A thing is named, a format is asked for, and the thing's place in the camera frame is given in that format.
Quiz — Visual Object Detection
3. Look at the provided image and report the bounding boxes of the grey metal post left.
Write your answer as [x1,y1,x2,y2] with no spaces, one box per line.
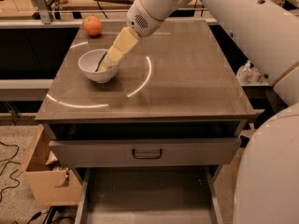
[34,0,52,24]

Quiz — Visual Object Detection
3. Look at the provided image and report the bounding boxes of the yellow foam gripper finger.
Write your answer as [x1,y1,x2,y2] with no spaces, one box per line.
[99,27,139,72]

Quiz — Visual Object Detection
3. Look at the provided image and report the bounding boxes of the black floor cable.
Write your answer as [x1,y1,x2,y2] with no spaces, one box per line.
[0,140,21,203]

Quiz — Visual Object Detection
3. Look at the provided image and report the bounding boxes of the cardboard box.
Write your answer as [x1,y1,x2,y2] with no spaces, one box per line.
[15,125,82,207]

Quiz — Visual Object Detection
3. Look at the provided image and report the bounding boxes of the orange fruit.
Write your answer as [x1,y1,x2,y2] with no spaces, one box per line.
[82,16,103,36]

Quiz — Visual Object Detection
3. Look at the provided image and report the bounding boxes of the clear bottle right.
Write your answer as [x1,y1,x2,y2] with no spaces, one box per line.
[250,67,262,83]

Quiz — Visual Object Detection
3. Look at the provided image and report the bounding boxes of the clear bottle left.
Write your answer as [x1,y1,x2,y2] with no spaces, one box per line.
[236,60,251,84]

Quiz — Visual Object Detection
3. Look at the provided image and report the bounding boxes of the white ceramic bowl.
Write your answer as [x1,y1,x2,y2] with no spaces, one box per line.
[78,49,119,83]

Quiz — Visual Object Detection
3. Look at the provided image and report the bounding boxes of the grey drawer with handle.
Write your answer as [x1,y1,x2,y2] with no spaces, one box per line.
[50,137,240,168]

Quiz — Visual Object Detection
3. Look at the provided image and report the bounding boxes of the clear bottle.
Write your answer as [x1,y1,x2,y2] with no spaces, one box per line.
[236,60,251,84]
[250,67,262,83]

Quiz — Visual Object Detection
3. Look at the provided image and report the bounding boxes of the yellow green sponge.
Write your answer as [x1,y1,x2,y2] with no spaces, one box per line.
[95,51,107,72]

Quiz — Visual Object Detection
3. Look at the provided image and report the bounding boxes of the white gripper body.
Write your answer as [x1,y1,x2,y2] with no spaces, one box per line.
[126,0,192,37]

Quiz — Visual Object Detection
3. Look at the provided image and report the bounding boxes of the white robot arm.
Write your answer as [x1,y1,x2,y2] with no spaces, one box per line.
[100,0,299,224]

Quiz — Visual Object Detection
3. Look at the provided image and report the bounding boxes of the grey counter cabinet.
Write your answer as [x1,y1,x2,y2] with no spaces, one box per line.
[36,21,254,224]

